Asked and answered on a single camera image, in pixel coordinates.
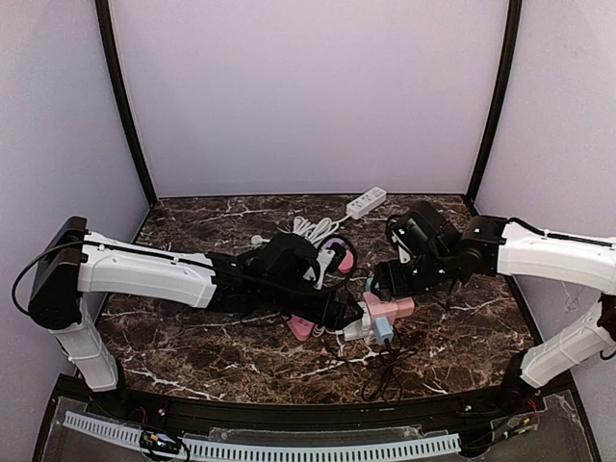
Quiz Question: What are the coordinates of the pink white cube adapter cluster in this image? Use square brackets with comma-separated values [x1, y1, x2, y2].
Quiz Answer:
[343, 292, 415, 346]

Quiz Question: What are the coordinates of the pink triangular power strip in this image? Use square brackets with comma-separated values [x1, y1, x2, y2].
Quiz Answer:
[286, 316, 325, 342]

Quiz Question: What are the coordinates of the pink charger plug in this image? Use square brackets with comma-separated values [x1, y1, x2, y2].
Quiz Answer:
[337, 249, 355, 274]

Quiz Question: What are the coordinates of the purple power strip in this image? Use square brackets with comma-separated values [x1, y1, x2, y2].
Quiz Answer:
[320, 236, 345, 248]

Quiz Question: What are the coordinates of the white power strip cord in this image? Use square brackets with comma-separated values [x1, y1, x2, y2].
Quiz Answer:
[251, 215, 352, 246]

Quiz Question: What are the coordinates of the white power strip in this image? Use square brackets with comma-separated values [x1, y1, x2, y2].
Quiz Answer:
[346, 187, 387, 220]

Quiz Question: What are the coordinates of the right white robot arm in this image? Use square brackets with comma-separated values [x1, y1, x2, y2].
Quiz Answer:
[370, 213, 615, 393]

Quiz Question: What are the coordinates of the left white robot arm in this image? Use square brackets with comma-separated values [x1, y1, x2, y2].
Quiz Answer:
[15, 217, 363, 393]

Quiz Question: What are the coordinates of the light blue charger plug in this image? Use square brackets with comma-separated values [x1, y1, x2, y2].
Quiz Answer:
[373, 317, 394, 346]

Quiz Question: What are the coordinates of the white usb charger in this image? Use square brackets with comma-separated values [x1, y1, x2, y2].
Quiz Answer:
[343, 321, 373, 342]

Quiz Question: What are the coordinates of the small circuit board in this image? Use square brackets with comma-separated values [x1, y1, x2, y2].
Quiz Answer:
[139, 430, 182, 454]

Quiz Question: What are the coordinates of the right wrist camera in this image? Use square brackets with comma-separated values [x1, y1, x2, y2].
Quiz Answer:
[385, 201, 461, 264]

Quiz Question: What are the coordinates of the thin black cable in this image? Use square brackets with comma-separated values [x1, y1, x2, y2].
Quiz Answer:
[320, 334, 420, 403]

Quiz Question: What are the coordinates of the white slotted cable duct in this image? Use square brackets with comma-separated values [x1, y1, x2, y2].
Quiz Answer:
[63, 411, 461, 461]

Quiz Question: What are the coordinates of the black frame right post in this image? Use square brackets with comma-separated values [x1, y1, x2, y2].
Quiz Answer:
[465, 0, 523, 204]

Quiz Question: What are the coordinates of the black frame post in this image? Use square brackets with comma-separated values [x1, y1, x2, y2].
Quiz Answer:
[94, 0, 158, 208]
[465, 0, 523, 204]

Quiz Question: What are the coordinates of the black frame left post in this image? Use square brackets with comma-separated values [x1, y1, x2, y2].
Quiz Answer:
[94, 0, 158, 208]

